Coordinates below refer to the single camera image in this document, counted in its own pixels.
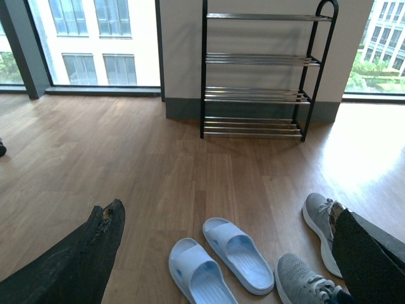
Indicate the light blue slipper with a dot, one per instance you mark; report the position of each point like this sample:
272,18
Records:
238,252
197,275

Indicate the black caster wheel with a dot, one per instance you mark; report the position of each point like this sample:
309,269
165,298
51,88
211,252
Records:
3,148

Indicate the black metal shoe rack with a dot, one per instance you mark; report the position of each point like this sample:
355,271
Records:
261,72

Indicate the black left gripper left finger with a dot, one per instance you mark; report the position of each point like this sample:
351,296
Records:
76,269

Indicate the grey knit sneaker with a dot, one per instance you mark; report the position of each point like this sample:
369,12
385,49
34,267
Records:
297,283
316,212

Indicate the light blue left slipper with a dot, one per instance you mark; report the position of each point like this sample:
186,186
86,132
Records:
197,275

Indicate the light blue right slipper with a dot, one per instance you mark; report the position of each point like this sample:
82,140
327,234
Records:
238,252

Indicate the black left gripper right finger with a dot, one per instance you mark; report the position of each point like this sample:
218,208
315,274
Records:
370,264

